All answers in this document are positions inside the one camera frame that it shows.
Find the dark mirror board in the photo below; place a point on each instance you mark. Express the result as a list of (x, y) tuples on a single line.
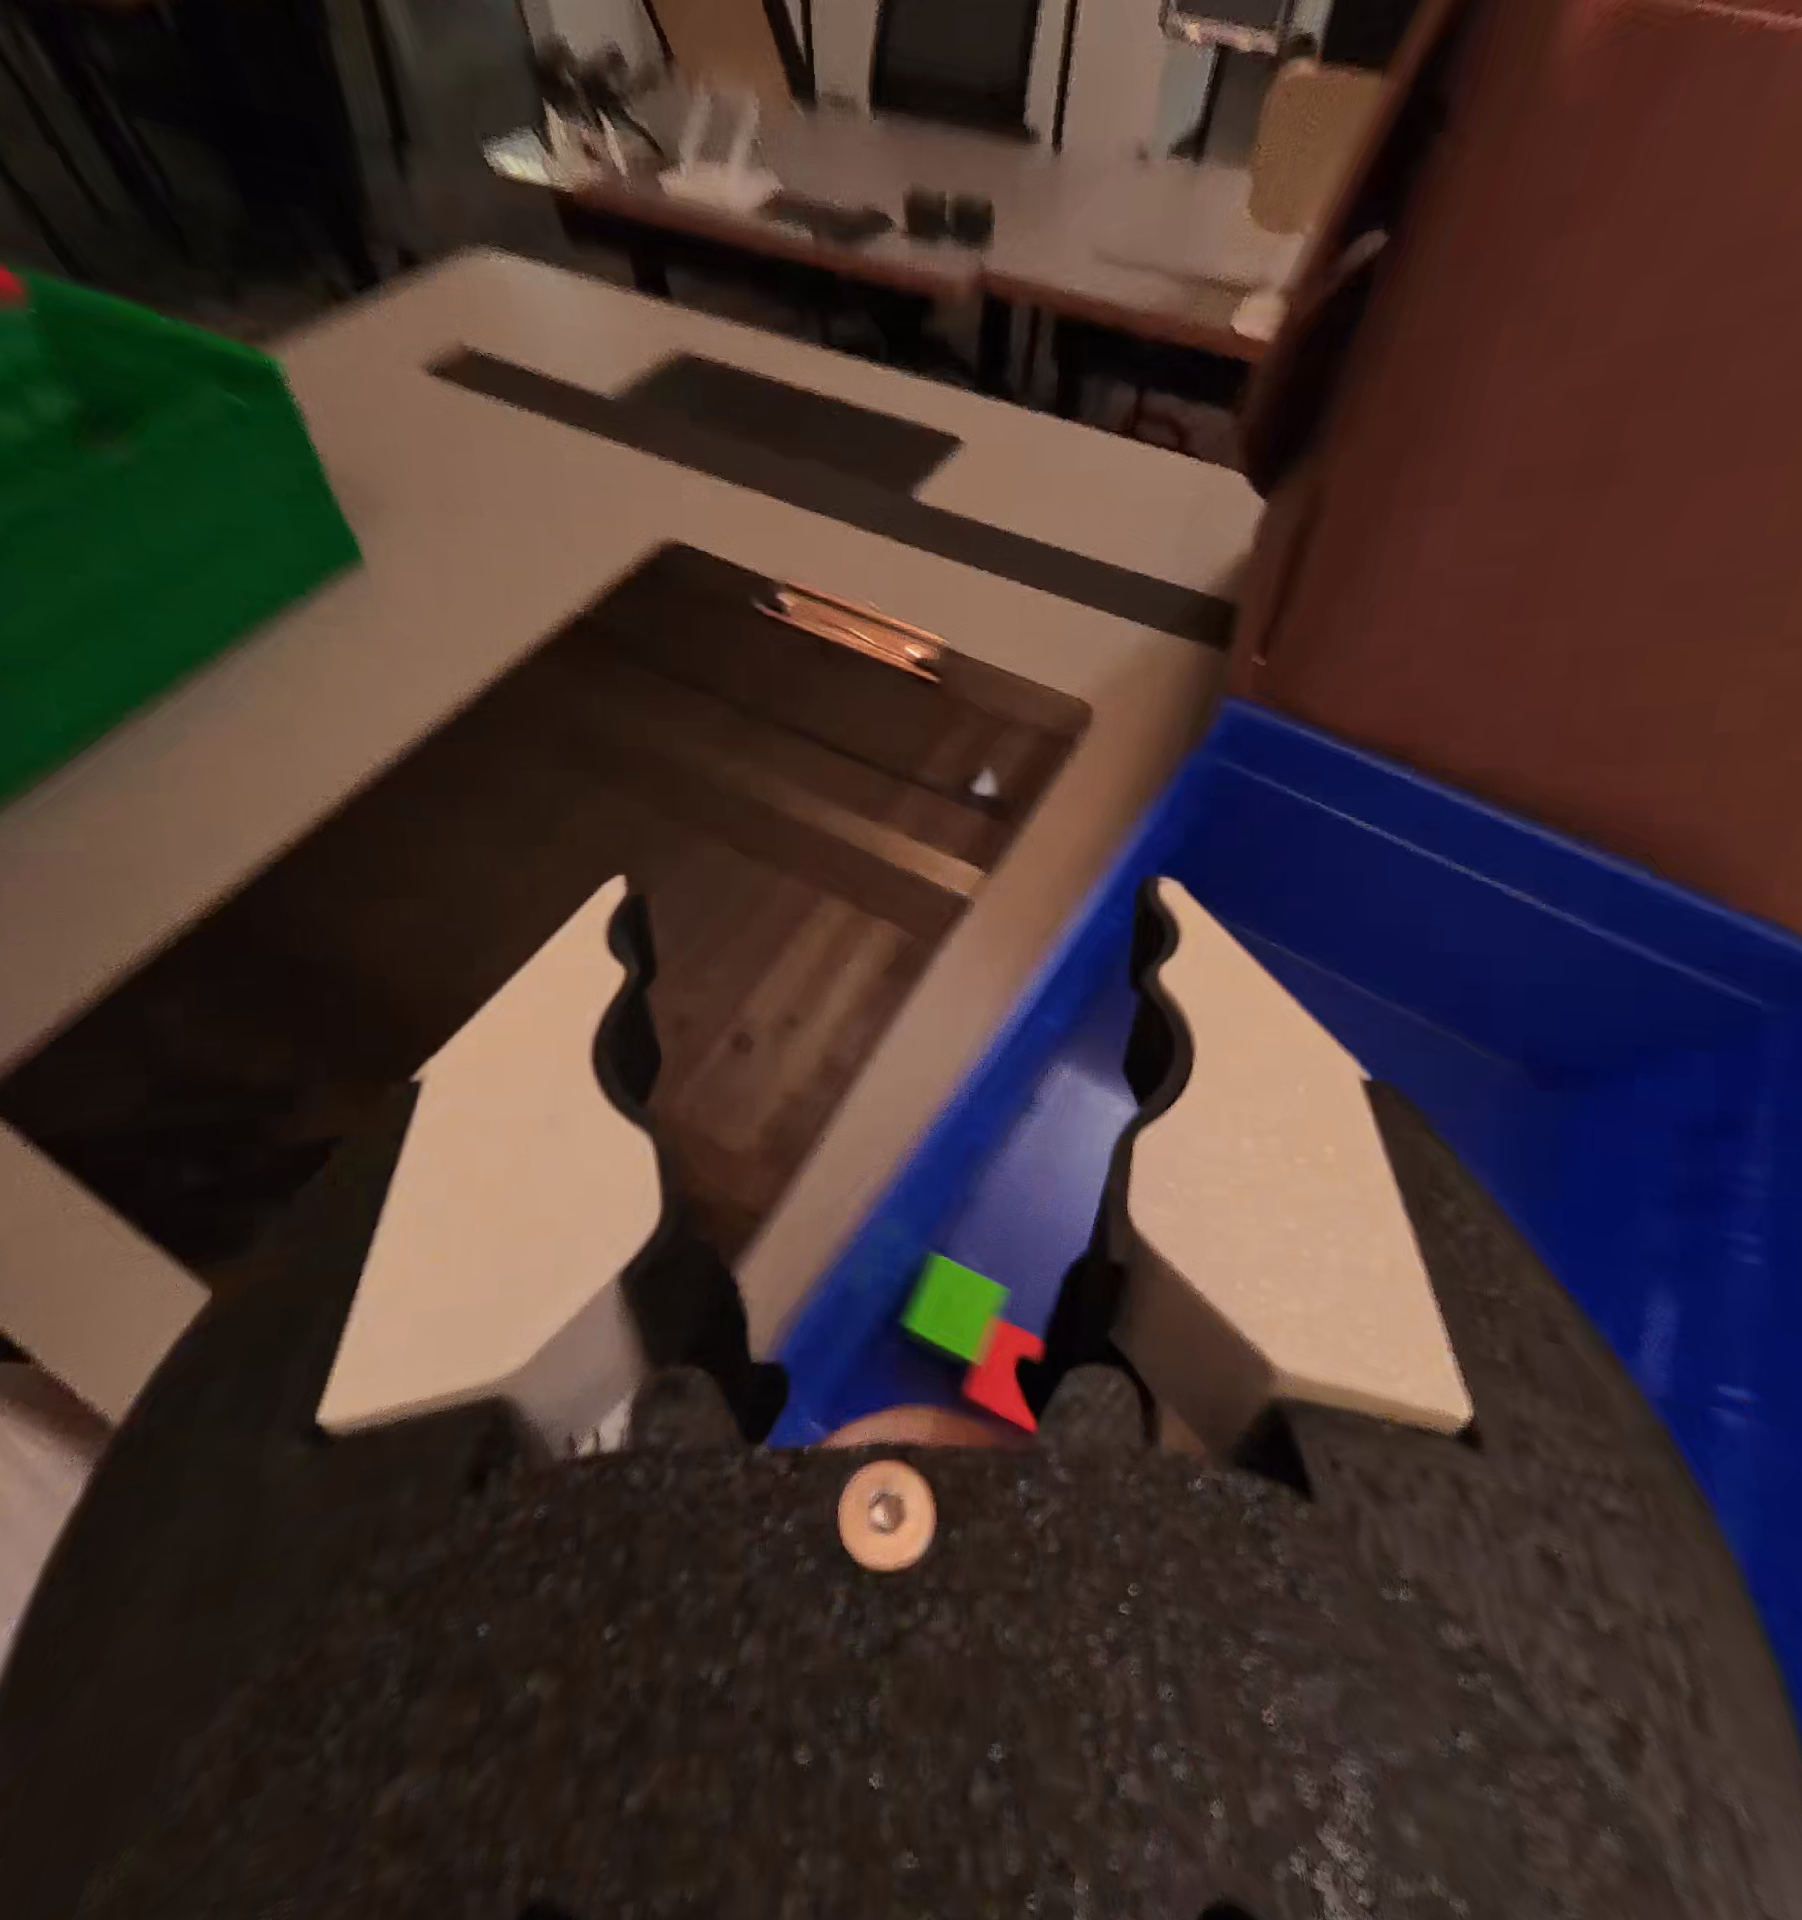
[(542, 825)]

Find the background work table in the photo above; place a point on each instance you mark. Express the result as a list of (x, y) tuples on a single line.
[(1052, 225)]

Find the green plastic crate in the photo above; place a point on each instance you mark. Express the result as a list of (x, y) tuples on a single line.
[(108, 523)]

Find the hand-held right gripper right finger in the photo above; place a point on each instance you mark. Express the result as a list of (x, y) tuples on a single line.
[(1277, 1199)]

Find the black keyboard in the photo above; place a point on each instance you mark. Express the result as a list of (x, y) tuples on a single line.
[(829, 217)]

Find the red toy block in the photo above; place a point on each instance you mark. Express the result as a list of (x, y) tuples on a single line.
[(1008, 1371)]

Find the green toy block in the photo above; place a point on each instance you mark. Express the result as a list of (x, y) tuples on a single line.
[(954, 1305)]

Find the metal board clip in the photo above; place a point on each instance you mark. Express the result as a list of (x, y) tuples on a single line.
[(849, 630)]

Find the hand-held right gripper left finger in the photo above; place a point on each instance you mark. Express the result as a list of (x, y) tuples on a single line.
[(495, 1199)]

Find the blue plastic bin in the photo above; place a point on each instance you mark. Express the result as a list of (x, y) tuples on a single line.
[(1442, 931)]

